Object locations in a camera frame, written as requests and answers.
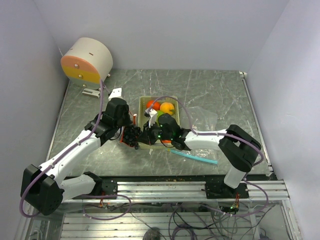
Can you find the yellow-orange peach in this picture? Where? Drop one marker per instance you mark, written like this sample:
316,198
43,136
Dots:
167,108

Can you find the green apple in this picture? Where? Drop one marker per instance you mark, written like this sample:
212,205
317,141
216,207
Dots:
159,113

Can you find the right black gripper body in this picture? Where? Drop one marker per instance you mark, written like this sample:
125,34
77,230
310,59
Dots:
162,136

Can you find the blue-zipper clear bag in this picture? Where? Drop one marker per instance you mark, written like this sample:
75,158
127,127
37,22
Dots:
202,120

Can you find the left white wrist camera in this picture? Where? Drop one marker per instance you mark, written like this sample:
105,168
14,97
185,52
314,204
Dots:
116,93

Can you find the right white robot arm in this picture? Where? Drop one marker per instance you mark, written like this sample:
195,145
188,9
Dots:
240,149

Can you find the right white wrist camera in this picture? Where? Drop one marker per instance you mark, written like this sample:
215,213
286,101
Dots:
151,114

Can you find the small silver metal bracket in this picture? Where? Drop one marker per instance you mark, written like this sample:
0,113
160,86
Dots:
91,93

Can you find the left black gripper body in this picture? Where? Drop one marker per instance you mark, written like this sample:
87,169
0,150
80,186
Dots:
124,121

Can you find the aluminium rail frame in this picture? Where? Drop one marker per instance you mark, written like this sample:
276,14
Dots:
178,207

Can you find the small red-orange fruit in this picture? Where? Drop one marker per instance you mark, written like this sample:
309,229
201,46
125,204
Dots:
166,143

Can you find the cylindrical drawer box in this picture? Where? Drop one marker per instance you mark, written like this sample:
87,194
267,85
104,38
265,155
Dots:
87,62

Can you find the dark blue grape bunch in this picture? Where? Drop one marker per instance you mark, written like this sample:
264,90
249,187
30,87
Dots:
130,136

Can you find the white corner clip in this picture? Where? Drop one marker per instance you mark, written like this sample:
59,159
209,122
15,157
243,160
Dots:
243,74

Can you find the yellow-green perforated plastic basket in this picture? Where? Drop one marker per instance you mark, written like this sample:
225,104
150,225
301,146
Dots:
142,119

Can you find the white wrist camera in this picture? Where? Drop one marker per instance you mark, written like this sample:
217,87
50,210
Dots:
116,93
151,114

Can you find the orange fruit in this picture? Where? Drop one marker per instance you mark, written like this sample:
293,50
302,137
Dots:
155,105

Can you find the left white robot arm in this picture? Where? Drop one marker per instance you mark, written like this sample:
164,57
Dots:
45,187

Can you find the red-zipper clear bag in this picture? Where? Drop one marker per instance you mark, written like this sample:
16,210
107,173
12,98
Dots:
133,120

